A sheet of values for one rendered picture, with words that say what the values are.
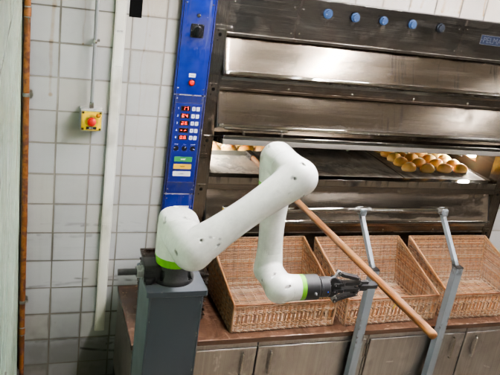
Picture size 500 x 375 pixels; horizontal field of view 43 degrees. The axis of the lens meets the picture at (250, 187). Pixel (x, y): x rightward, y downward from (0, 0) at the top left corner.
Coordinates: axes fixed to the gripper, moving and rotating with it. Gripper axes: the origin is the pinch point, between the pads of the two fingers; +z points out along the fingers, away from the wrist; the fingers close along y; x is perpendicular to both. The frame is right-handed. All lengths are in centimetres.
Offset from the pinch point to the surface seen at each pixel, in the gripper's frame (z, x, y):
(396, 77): 62, -112, -57
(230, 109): -26, -113, -34
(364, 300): 36, -53, 41
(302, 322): 11, -64, 59
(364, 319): 38, -53, 52
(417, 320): 7.4, 22.9, 0.4
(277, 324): -3, -63, 59
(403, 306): 7.0, 14.2, 0.3
